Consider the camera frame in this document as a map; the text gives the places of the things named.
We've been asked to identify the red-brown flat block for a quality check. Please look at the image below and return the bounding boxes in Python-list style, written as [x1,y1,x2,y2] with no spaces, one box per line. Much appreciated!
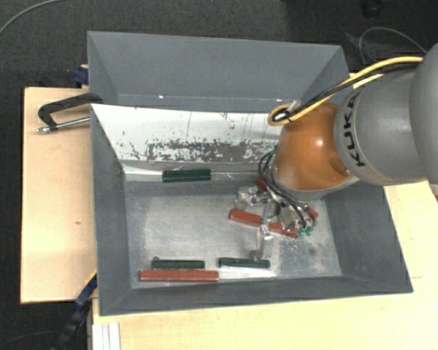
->
[138,269,220,283]
[228,209,300,239]
[254,176,320,221]

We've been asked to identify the dark green flat block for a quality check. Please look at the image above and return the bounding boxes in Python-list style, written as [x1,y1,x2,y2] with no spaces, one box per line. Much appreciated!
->
[218,257,272,270]
[161,168,212,184]
[150,258,207,271]

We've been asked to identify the grey metal bin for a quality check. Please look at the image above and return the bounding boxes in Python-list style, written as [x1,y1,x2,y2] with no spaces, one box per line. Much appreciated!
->
[86,30,414,316]

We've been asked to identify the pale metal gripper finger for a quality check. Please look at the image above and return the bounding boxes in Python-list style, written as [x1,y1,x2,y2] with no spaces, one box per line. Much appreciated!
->
[249,225,275,262]
[235,187,268,211]

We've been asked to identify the pale wood board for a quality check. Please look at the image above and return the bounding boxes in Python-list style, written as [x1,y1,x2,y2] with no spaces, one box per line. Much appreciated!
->
[20,87,99,305]

